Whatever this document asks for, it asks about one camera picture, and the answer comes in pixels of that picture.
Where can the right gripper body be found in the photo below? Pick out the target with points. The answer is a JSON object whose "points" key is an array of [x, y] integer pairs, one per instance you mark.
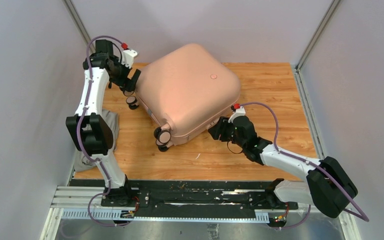
{"points": [[230, 134]]}

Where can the pink hard-shell suitcase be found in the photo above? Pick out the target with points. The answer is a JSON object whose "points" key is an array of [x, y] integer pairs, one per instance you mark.
{"points": [[185, 92]]}

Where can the grey cloth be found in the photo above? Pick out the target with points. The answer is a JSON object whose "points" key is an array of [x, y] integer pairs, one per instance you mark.
{"points": [[111, 134]]}

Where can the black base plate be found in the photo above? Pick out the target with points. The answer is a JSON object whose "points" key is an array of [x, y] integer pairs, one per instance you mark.
{"points": [[189, 201]]}

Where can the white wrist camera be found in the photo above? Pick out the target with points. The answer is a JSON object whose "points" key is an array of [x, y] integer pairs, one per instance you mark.
{"points": [[128, 56], [237, 111]]}

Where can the aluminium frame rail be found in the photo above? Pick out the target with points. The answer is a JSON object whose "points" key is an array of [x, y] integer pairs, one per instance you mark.
{"points": [[67, 220]]}

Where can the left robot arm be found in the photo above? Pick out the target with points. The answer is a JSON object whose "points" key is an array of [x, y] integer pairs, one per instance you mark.
{"points": [[86, 125]]}

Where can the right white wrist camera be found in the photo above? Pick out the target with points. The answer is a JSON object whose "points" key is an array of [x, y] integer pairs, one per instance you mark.
{"points": [[237, 111]]}

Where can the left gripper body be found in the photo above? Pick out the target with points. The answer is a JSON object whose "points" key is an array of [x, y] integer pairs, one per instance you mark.
{"points": [[120, 71]]}

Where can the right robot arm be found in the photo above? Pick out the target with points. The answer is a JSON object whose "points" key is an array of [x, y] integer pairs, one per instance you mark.
{"points": [[324, 183]]}

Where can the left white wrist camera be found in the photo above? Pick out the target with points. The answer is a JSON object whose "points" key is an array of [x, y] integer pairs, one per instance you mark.
{"points": [[128, 56]]}

